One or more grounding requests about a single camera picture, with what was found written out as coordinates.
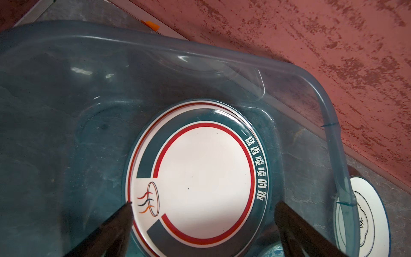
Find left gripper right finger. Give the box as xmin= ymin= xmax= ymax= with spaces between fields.
xmin=275 ymin=201 xmax=346 ymax=257

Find small teal patterned plate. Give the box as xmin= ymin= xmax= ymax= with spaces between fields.
xmin=258 ymin=243 xmax=285 ymax=257

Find blue translucent plastic bin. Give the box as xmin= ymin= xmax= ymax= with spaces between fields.
xmin=1 ymin=21 xmax=360 ymax=257

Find white plate flower outline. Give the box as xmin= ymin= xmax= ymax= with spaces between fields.
xmin=350 ymin=176 xmax=391 ymax=257

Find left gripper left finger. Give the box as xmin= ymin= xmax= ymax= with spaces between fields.
xmin=66 ymin=202 xmax=133 ymax=257

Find green rim plate steam logo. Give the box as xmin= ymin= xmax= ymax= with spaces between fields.
xmin=127 ymin=107 xmax=270 ymax=257

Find large white plate red characters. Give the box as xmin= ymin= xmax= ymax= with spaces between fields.
xmin=124 ymin=100 xmax=270 ymax=257

